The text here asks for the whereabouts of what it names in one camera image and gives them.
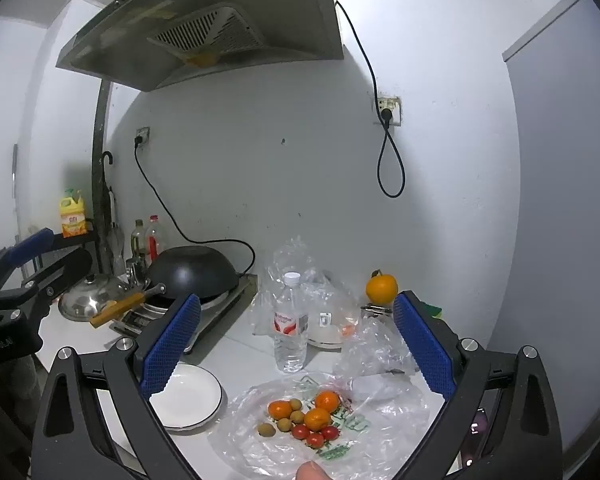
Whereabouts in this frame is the large orange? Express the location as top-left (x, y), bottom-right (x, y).
top-left (365, 270), bottom-right (399, 306)

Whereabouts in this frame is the black wok with wooden handle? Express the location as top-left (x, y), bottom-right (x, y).
top-left (90, 246), bottom-right (241, 329)

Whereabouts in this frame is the grey vertical metal pipe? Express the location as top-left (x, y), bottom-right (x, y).
top-left (91, 80), bottom-right (113, 276)

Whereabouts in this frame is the black range hood power cable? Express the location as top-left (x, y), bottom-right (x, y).
top-left (335, 1), bottom-right (407, 199)

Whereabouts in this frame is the steel pot lid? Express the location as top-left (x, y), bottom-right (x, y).
top-left (58, 273), bottom-right (132, 322)

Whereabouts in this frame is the green printed plastic bag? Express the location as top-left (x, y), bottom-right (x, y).
top-left (209, 372), bottom-right (433, 480)

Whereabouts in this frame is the black cooker power cable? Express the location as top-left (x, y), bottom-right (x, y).
top-left (132, 134), bottom-right (257, 277)

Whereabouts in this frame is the crumpled clear plastic bag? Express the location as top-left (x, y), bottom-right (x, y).
top-left (332, 316), bottom-right (423, 401)

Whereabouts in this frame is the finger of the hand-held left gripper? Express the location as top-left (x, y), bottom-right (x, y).
top-left (0, 227), bottom-right (56, 294)
top-left (0, 247), bottom-right (94, 322)

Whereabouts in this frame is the black shelf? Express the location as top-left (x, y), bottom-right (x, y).
top-left (30, 230), bottom-right (98, 281)

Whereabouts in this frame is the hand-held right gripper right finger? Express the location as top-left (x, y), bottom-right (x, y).
top-left (392, 290), bottom-right (563, 480)

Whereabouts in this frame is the stainless steel induction cooker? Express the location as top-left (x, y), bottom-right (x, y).
top-left (109, 274), bottom-right (259, 356)

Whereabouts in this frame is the white double wall socket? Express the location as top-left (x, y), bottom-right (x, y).
top-left (372, 95), bottom-right (402, 127)

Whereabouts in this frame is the person's right hand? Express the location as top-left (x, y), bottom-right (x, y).
top-left (297, 461), bottom-right (329, 480)

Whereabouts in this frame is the white dish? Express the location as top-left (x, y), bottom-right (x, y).
top-left (305, 305), bottom-right (361, 351)

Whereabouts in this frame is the red label bottle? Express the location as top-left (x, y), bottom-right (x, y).
top-left (145, 215), bottom-right (168, 263)

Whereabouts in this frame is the clear plastic water bottle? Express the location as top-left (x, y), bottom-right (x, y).
top-left (273, 272), bottom-right (310, 374)

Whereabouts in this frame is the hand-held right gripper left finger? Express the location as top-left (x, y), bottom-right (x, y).
top-left (30, 292), bottom-right (203, 480)

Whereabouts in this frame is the green cooking oil bottle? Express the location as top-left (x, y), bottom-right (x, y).
top-left (131, 219), bottom-right (149, 268)

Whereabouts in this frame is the black hook-handle umbrella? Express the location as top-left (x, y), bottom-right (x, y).
top-left (100, 151), bottom-right (116, 273)

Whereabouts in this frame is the white plate with black rim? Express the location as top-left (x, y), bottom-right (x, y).
top-left (149, 362), bottom-right (224, 432)

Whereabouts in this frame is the yellow detergent bottle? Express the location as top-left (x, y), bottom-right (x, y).
top-left (58, 188), bottom-right (89, 238)

